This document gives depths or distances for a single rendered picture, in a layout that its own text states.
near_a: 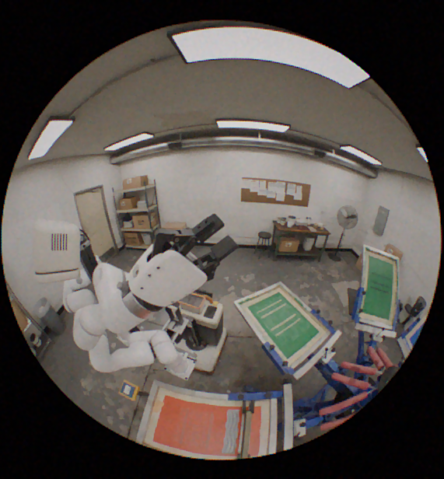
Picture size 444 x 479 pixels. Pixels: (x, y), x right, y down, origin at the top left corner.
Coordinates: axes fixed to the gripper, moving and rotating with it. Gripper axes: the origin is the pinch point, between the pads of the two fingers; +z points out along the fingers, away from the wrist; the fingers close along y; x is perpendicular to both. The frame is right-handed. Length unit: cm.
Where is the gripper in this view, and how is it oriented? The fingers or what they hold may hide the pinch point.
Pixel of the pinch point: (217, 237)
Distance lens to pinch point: 21.6
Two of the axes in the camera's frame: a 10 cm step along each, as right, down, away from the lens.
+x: 4.4, 5.5, -7.1
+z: 7.9, -6.1, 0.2
